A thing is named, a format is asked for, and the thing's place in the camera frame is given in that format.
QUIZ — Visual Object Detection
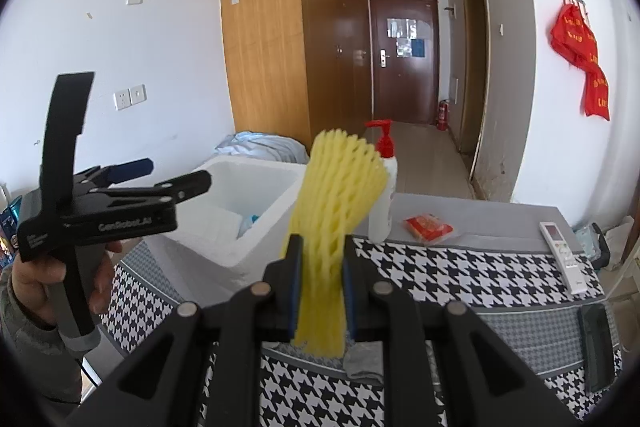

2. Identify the red hanging banner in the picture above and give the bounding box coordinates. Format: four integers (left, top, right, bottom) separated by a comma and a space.
550, 2, 610, 121

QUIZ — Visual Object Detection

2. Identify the white foam box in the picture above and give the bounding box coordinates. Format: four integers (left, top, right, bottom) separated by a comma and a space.
145, 156, 306, 307

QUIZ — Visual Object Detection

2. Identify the wooden wardrobe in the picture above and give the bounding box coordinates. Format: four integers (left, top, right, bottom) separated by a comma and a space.
221, 0, 372, 146

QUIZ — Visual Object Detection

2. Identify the red snack packet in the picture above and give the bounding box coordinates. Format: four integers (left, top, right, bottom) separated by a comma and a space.
404, 213, 456, 246

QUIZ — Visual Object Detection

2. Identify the light blue bedding bundle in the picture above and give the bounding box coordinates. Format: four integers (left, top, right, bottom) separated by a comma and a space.
214, 131, 309, 165

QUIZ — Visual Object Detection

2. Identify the dark brown entrance door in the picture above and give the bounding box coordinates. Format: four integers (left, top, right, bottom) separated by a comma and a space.
370, 0, 440, 124

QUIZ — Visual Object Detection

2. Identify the yellow foam net sleeve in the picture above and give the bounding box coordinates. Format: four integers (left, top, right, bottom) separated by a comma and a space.
288, 129, 388, 358

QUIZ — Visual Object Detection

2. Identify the white pump bottle red top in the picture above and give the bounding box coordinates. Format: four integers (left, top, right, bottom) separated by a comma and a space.
367, 119, 398, 244

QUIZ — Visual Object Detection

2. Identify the white remote control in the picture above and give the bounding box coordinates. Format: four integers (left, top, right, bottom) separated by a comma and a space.
539, 222, 588, 296

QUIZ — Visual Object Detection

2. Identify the red fire extinguisher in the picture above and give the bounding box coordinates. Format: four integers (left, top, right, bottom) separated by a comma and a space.
436, 100, 449, 131

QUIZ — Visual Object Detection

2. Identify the white wall socket pair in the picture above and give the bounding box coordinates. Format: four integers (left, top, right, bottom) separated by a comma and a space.
113, 84, 148, 110

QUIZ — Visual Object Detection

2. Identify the grey sock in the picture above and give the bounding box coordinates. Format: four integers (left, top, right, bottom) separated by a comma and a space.
343, 341, 384, 386

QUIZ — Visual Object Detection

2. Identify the person's left hand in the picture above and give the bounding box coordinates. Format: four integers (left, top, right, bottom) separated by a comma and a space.
10, 239, 125, 327

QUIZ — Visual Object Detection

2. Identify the black smartphone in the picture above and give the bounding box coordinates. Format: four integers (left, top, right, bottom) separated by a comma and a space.
578, 303, 615, 393

